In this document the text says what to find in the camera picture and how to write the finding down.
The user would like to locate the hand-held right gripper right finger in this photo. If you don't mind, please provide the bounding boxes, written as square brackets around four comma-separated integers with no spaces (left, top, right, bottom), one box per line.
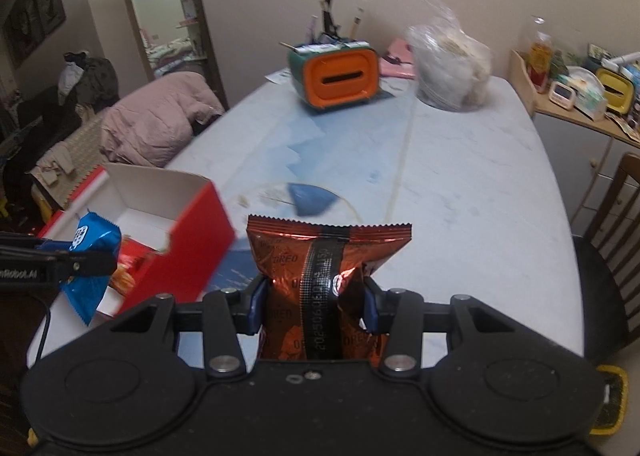
[363,277,517,381]

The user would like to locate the orange and green tissue box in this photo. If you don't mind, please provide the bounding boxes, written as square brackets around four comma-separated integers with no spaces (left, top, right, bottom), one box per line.
[280,37,382,113]

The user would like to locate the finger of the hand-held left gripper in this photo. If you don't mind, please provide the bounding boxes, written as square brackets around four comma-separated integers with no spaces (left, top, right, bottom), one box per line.
[36,238,119,278]

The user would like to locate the orange snack packets in box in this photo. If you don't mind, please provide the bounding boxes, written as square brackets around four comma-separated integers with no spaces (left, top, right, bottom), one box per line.
[106,235,157,297]

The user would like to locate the yellow tissue box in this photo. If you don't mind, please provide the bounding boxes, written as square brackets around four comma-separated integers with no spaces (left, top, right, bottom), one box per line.
[594,66,637,116]

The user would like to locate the dark clothes pile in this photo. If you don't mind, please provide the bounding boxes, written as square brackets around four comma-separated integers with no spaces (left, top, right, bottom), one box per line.
[57,51,121,107]

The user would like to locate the pink jacket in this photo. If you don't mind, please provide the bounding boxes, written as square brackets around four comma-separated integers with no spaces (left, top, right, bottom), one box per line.
[99,70,227,169]

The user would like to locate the wall mirror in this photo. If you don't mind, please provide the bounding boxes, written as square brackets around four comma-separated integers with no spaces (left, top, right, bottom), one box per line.
[111,0,229,107]

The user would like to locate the red cardboard box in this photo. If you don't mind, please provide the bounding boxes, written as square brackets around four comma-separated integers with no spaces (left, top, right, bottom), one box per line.
[37,163,237,320]

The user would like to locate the blue snack packet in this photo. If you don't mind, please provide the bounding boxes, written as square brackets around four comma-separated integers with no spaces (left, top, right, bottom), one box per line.
[59,210,123,327]

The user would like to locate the framed wall picture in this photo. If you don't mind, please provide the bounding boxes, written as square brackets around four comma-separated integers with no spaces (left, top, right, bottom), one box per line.
[2,0,67,70]

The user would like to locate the red-brown foil snack bag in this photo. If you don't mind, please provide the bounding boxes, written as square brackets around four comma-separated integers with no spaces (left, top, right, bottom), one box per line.
[246,214,414,368]

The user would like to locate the clear plastic bag of snacks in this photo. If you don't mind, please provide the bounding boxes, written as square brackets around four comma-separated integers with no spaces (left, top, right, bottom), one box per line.
[405,0,494,112]

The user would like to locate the red and yellow bag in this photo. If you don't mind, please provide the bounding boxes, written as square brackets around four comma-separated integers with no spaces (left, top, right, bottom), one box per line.
[529,30,554,87]

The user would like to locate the yellow trash bin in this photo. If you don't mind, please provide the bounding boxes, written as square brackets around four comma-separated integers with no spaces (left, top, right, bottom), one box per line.
[589,364,630,438]

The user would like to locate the white digital timer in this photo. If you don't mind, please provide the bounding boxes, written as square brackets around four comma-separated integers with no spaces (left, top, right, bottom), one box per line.
[548,78,581,109]

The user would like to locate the pink cloth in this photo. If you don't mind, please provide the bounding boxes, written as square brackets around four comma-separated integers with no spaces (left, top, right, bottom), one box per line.
[379,38,417,80]

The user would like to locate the wooden cabinet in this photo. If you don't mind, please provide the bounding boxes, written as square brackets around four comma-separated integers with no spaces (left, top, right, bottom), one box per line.
[509,48,640,237]

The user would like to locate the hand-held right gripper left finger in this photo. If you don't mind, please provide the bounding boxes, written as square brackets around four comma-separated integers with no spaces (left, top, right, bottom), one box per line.
[109,275,272,380]

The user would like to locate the wooden chair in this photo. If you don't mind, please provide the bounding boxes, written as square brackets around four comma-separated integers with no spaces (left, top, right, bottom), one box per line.
[569,151,640,363]

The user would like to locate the pack of tissues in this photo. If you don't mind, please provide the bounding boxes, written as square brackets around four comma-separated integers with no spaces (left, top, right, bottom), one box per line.
[574,76,608,123]

